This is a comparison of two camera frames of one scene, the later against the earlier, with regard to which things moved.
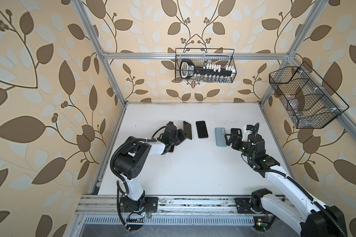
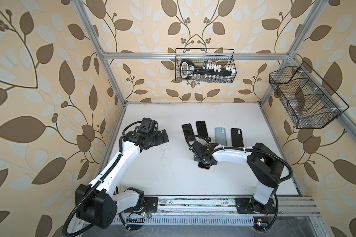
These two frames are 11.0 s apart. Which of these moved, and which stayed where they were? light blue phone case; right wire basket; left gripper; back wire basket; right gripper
Moved: right gripper; left gripper
Stayed: light blue phone case; back wire basket; right wire basket
